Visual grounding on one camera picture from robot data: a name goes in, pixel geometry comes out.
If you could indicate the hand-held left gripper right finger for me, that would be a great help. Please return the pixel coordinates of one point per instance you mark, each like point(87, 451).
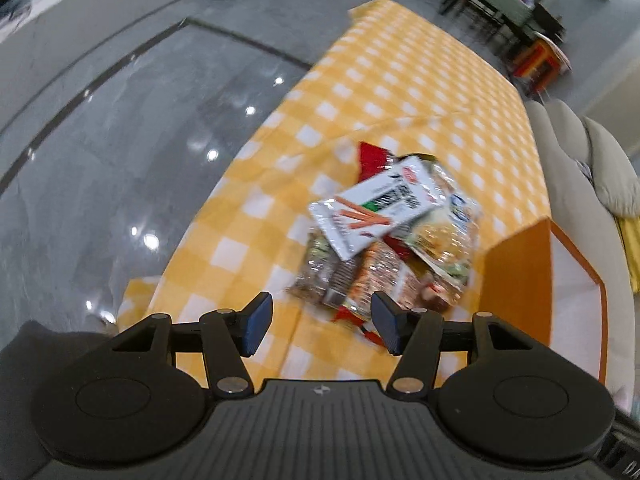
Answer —
point(387, 325)

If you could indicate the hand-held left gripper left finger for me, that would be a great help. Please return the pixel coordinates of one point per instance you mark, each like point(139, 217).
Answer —
point(260, 321)

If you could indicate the orange striped snack packet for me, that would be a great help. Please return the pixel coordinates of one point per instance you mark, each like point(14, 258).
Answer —
point(380, 275)

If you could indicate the brown granola bar packet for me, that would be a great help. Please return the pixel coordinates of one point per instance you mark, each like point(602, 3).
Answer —
point(312, 275)

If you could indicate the white potato stick packet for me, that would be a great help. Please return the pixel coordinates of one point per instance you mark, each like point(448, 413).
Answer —
point(445, 240)

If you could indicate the white packet with orange sticks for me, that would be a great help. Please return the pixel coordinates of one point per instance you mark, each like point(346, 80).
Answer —
point(360, 210)

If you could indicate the orange cardboard box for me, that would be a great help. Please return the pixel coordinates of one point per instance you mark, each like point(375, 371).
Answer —
point(520, 280)

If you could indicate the red snack packet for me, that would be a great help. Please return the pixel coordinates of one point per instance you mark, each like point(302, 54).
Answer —
point(372, 160)

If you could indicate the beige sofa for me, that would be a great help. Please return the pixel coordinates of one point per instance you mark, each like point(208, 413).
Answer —
point(565, 160)

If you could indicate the yellow checked tablecloth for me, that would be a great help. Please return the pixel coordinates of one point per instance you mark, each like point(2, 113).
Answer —
point(400, 75)

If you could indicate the yellow cloth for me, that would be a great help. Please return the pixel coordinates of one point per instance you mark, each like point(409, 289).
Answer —
point(631, 255)

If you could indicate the grey sofa cushion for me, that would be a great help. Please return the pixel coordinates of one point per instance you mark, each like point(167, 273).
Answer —
point(615, 175)

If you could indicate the colourful striped stool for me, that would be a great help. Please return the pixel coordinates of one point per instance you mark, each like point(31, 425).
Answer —
point(542, 62)

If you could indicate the dark chair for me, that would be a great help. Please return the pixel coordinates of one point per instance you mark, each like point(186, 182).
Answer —
point(547, 20)

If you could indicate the white counter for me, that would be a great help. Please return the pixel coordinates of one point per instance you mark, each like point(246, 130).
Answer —
point(75, 25)

